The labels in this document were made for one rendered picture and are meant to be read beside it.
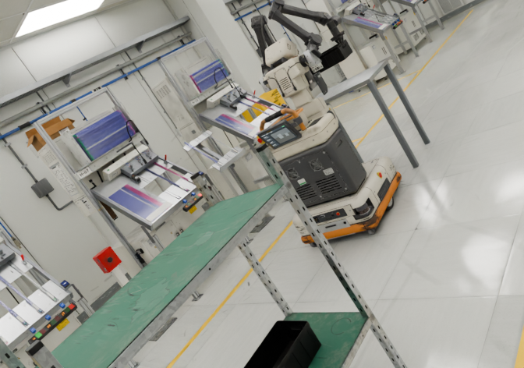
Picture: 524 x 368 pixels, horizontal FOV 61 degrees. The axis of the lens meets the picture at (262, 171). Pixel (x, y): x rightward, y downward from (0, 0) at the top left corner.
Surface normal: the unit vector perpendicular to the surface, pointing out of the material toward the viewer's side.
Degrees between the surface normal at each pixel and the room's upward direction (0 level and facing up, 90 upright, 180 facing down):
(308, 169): 90
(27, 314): 47
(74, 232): 90
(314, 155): 90
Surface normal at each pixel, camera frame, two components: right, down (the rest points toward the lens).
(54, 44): 0.65, -0.23
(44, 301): 0.11, -0.73
